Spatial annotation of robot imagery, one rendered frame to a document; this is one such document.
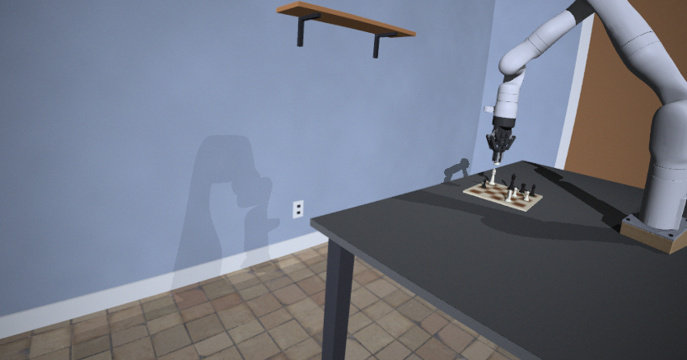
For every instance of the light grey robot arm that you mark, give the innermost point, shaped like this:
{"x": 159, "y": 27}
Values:
{"x": 643, "y": 54}

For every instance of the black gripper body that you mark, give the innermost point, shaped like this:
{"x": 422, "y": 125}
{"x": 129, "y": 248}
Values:
{"x": 502, "y": 125}

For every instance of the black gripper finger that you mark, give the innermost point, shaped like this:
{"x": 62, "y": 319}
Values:
{"x": 506, "y": 145}
{"x": 492, "y": 145}

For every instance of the beige and brown chessboard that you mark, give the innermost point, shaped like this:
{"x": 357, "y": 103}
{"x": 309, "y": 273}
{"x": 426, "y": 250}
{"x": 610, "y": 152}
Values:
{"x": 498, "y": 193}

